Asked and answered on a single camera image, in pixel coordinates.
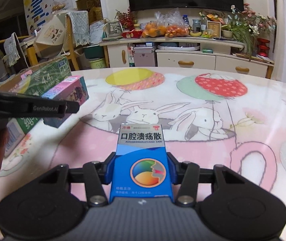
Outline blue medicine box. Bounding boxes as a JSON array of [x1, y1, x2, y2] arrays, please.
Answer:
[[110, 124, 173, 202]]

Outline pink blue carton box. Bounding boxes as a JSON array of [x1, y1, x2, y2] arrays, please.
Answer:
[[41, 76, 90, 129]]

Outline cardboard box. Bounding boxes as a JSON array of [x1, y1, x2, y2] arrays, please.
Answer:
[[0, 61, 51, 92]]

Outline green milk carton case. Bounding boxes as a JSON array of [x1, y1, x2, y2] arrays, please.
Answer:
[[3, 56, 73, 157]]

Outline beige tote bag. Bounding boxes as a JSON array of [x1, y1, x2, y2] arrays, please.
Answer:
[[33, 15, 66, 58]]

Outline green trash bin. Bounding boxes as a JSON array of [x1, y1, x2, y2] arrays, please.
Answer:
[[89, 58, 106, 69]]

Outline wooden chair with tote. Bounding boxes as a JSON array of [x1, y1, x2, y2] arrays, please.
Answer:
[[59, 10, 90, 71]]

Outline pink storage case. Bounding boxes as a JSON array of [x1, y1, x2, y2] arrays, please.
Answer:
[[133, 46, 157, 67]]

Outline white TV cabinet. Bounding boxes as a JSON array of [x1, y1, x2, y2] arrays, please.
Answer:
[[99, 37, 274, 79]]

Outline red gift box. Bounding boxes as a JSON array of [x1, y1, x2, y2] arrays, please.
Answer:
[[122, 29, 143, 39]]

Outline red vase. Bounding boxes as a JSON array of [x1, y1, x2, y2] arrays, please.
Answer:
[[257, 38, 270, 57]]

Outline framed certificate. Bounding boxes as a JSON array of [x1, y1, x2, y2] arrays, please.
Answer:
[[207, 21, 221, 38]]

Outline bag of oranges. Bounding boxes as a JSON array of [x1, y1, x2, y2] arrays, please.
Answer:
[[141, 9, 189, 38]]

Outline red berry plant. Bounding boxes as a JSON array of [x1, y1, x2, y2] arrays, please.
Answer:
[[115, 7, 135, 31]]

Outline potted flower plant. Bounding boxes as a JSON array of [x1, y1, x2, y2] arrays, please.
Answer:
[[221, 3, 277, 58]]

